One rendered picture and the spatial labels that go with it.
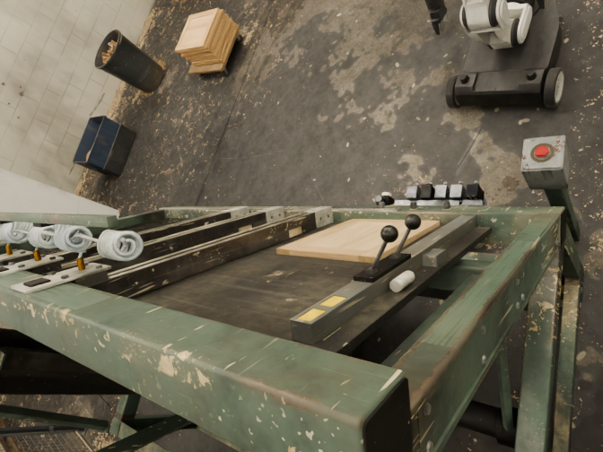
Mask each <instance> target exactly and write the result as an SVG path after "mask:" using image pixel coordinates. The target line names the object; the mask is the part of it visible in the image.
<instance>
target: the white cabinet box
mask: <svg viewBox="0 0 603 452"><path fill-rule="evenodd" d="M0 212H2V213H71V214H107V215H116V216H117V218H118V217H119V213H120V211H118V210H116V209H113V208H111V207H108V206H106V205H103V204H99V203H96V202H93V201H91V200H88V199H86V198H83V197H80V196H77V195H74V194H71V193H68V192H66V191H64V190H61V189H58V188H55V187H52V186H49V185H46V184H43V183H40V182H38V181H36V180H33V179H30V178H26V177H24V176H21V175H18V174H16V173H13V172H11V171H8V170H5V169H1V168H0Z"/></svg>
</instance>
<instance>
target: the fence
mask: <svg viewBox="0 0 603 452"><path fill-rule="evenodd" d="M475 227H476V216H475V215H460V217H458V218H456V219H455V220H453V221H452V222H449V223H448V224H446V225H444V226H443V227H441V228H439V229H438V230H436V231H435V232H433V233H431V234H430V235H428V236H427V237H425V238H423V239H421V240H419V241H418V242H416V243H415V244H414V245H412V246H410V247H409V248H406V249H405V250H403V251H402V252H400V253H404V254H411V258H410V259H408V260H407V261H406V262H405V263H403V264H402V265H400V266H398V267H396V268H395V269H393V270H392V271H390V272H389V273H387V274H385V275H384V276H382V277H381V278H380V279H379V280H377V281H376V282H358V281H352V282H350V283H348V284H347V285H346V286H344V287H343V288H341V289H339V290H338V291H335V292H334V293H332V294H330V295H329V296H327V297H326V298H325V299H323V300H321V301H319V302H318V303H316V304H314V305H313V306H311V307H309V308H308V309H305V310H304V311H303V312H302V313H300V314H298V315H297V316H295V317H293V318H291V319H290V325H291V332H292V339H293V340H295V341H299V342H303V343H309V344H312V345H314V344H315V343H317V342H318V341H320V340H321V339H322V338H324V337H325V336H327V335H328V334H330V333H331V332H332V331H334V330H335V329H337V328H338V327H339V326H341V325H342V324H344V322H345V321H347V320H348V319H350V318H351V317H353V316H354V315H355V314H357V313H358V312H360V311H361V310H362V309H364V308H365V307H367V306H368V305H370V304H371V303H372V302H374V301H375V300H376V299H377V298H379V297H380V296H381V295H383V294H384V293H385V292H387V291H388V290H390V287H389V283H390V282H391V281H392V280H393V279H395V278H396V277H397V276H399V275H400V274H402V273H404V272H405V271H407V270H409V271H412V272H414V271H416V270H417V269H418V268H420V267H421V266H423V254H424V253H426V252H427V251H429V250H430V249H432V248H438V249H446V248H447V247H449V246H450V245H451V244H453V243H454V242H456V241H457V240H458V239H460V238H461V237H463V236H464V235H466V234H467V233H468V232H470V231H471V230H473V229H474V228H475ZM333 296H337V297H343V298H345V299H344V300H341V301H340V302H338V303H337V304H336V305H335V306H333V307H330V306H325V305H320V304H321V303H323V302H325V301H326V300H328V299H330V298H332V297H333ZM312 309H320V310H325V312H323V313H322V314H320V315H319V316H317V317H315V318H314V319H312V320H311V321H308V320H303V319H299V318H298V317H301V316H302V315H304V314H306V313H307V312H309V311H310V310H312Z"/></svg>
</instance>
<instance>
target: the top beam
mask: <svg viewBox="0 0 603 452"><path fill-rule="evenodd" d="M42 276H44V275H40V274H34V273H31V272H27V271H20V272H16V273H13V274H7V275H4V276H0V322H2V323H4V324H6V325H8V326H10V327H12V328H14V329H15V330H17V331H19V332H21V333H23V334H25V335H27V336H29V337H31V338H32V339H34V340H36V341H38V342H40V343H43V344H45V345H46V346H48V347H50V348H51V349H53V350H55V351H57V352H60V353H62V354H64V355H65V356H67V357H68V358H70V359H72V360H74V361H77V362H79V363H81V364H82V365H84V366H86V367H87V368H89V369H92V370H94V371H96V372H98V373H100V374H101V375H103V376H105V377H106V378H109V379H111V380H113V381H115V382H117V383H119V384H120V385H122V386H123V387H126V388H128V389H130V390H132V391H134V392H136V393H137V394H139V395H141V396H143V397H145V398H147V399H149V400H151V401H153V402H155V403H157V404H158V405H160V406H162V407H164V408H166V409H168V410H170V411H172V412H174V413H176V414H177V415H179V416H181V417H183V418H185V419H187V420H189V421H191V422H193V423H195V424H196V425H198V426H200V427H202V428H204V429H206V430H209V431H211V432H212V433H213V434H215V435H217V436H219V437H221V438H223V439H226V440H228V441H230V442H231V443H232V444H234V445H236V446H238V447H240V448H243V449H245V450H247V451H249V452H413V435H412V422H411V411H410V398H409V385H408V379H407V378H406V375H405V372H404V371H402V370H400V369H394V368H391V367H388V366H384V365H380V364H377V363H373V362H370V361H364V360H360V359H356V358H354V357H350V356H346V355H343V354H339V353H336V352H330V351H326V350H323V349H320V348H316V347H312V346H308V345H306V344H302V343H296V342H292V341H289V340H285V339H282V338H278V337H274V336H272V335H265V334H261V333H259V332H255V331H251V330H248V329H244V328H241V327H237V326H231V325H227V324H224V323H221V322H217V321H213V320H210V319H207V318H203V317H197V316H194V315H190V314H187V313H183V312H179V311H177V310H173V309H166V308H163V307H160V306H156V305H153V304H149V303H145V302H142V301H139V300H132V299H129V298H126V297H122V296H118V295H115V294H112V293H108V292H105V291H98V290H95V289H92V288H88V287H84V286H81V285H78V284H74V283H70V282H65V283H61V284H59V285H56V286H53V287H50V288H47V289H44V290H41V291H35V292H33V293H30V294H25V293H22V292H19V291H16V290H13V289H11V287H10V286H11V285H15V284H17V283H23V282H26V281H29V280H33V279H36V278H40V277H42Z"/></svg>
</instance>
